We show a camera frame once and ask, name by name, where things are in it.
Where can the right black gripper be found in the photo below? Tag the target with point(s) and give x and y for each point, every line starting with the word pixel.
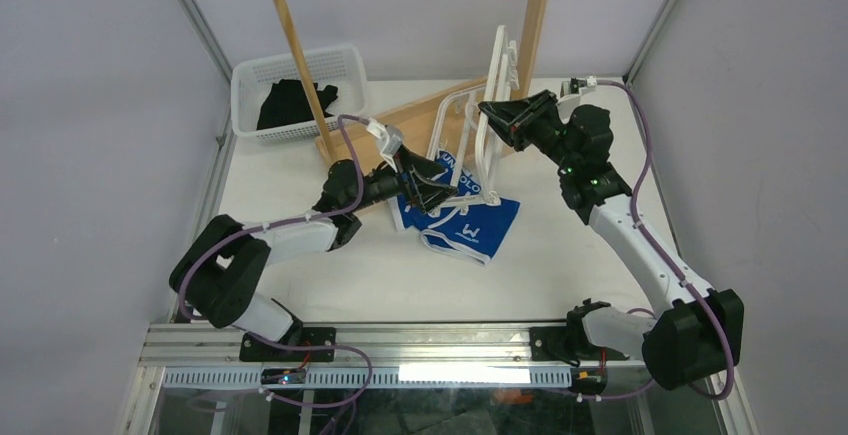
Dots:
pixel 515 119

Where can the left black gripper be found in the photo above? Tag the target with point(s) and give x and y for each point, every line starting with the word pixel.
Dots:
pixel 424 194

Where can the white plastic clip hanger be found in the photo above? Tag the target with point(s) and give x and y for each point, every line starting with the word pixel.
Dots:
pixel 477 139

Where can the blue boxer underwear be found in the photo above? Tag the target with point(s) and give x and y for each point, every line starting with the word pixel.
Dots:
pixel 474 234

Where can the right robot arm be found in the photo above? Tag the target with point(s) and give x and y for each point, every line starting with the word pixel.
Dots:
pixel 695 331

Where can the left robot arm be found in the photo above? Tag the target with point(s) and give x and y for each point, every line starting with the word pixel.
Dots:
pixel 219 274

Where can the black garment in basket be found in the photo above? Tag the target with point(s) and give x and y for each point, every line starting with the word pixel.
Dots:
pixel 286 104

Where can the white perforated plastic basket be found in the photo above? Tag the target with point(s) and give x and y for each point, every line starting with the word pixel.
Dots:
pixel 339 80

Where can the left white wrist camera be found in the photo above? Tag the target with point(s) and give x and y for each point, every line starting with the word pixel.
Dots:
pixel 389 139

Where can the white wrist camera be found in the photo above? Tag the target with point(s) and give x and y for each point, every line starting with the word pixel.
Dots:
pixel 576 87
pixel 389 139

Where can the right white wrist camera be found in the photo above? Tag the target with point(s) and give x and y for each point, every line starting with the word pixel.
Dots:
pixel 576 87

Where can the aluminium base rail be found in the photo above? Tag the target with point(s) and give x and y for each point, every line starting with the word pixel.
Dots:
pixel 381 355

